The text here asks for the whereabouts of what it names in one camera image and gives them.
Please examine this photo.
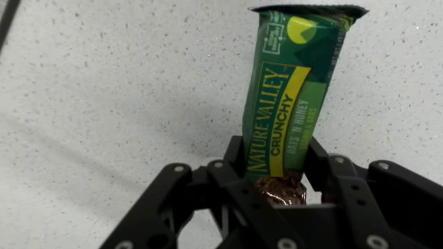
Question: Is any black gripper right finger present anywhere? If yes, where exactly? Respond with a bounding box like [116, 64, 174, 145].
[302, 137, 443, 249]

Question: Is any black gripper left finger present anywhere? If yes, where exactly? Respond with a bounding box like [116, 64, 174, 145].
[98, 136, 307, 249]

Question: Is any green granola bar packet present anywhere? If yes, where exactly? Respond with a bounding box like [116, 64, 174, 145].
[241, 4, 371, 208]

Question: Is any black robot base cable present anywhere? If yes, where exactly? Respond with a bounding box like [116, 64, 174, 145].
[0, 0, 22, 53]

